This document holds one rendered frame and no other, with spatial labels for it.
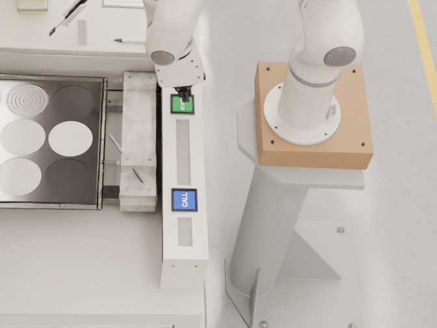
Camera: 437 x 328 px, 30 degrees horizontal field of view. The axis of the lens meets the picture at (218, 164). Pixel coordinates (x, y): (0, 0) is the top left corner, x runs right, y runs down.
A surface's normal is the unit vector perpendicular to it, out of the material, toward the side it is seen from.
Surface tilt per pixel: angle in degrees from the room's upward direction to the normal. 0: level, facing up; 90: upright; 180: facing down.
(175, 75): 90
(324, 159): 90
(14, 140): 0
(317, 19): 50
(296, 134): 3
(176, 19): 60
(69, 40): 0
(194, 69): 87
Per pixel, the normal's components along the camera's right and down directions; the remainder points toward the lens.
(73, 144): 0.11, -0.56
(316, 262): 0.02, 0.83
